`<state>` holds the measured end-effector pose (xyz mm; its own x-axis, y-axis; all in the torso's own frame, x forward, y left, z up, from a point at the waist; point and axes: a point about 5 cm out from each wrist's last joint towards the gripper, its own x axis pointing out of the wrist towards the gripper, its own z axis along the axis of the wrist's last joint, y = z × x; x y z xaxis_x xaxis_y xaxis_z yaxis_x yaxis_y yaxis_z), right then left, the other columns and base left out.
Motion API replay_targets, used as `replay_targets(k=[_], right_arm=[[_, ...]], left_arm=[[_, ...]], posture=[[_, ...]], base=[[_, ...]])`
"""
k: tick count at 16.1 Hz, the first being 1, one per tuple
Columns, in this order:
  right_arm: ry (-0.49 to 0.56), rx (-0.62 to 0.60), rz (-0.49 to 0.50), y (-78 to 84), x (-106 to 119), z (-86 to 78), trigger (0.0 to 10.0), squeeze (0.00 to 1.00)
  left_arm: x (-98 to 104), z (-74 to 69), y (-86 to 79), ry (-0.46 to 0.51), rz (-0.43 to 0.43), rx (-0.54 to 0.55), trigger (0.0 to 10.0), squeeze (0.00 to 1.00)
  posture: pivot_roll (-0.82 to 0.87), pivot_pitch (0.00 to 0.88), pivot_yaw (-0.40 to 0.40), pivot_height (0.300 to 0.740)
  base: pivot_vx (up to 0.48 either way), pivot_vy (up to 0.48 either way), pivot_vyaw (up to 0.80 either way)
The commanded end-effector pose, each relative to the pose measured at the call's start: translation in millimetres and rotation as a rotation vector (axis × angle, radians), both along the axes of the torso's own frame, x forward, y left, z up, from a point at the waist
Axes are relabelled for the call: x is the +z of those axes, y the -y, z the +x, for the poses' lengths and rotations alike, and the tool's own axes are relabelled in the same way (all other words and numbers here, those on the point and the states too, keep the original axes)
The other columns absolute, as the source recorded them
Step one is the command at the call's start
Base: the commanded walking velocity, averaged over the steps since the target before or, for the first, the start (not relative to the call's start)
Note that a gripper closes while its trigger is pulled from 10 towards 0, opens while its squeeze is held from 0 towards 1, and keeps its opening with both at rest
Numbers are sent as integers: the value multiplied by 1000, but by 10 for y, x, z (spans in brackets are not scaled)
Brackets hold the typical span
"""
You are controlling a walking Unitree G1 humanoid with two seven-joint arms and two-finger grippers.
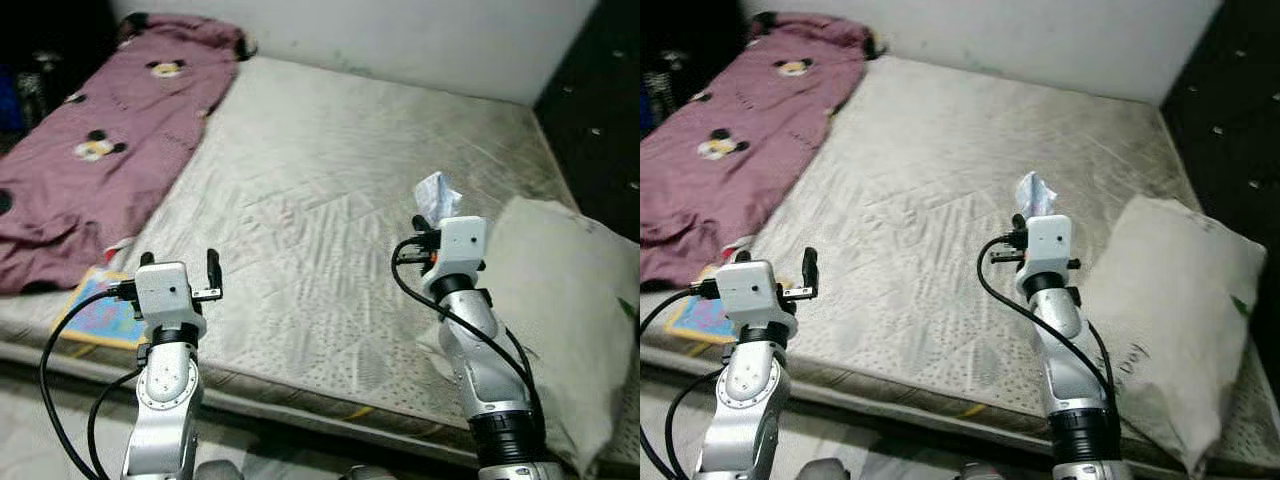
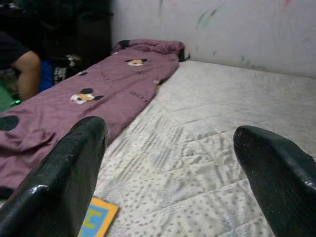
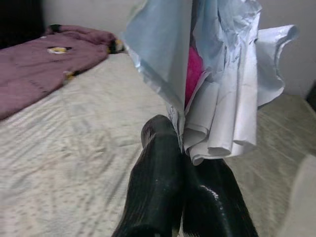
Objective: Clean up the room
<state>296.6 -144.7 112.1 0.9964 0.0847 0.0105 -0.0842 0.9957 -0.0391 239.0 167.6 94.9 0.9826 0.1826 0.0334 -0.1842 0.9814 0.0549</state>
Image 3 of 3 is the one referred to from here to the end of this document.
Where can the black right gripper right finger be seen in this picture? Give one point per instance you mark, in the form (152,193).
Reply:
(212,202)

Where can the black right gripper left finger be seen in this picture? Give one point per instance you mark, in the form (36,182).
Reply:
(155,177)

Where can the cream pillow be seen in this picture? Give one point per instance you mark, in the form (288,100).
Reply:
(303,197)

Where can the white paper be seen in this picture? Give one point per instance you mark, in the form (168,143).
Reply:
(234,86)

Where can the pink cartoon mouse blanket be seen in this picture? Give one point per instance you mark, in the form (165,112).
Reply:
(37,69)

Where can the white quilted mattress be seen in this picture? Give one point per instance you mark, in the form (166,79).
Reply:
(74,160)

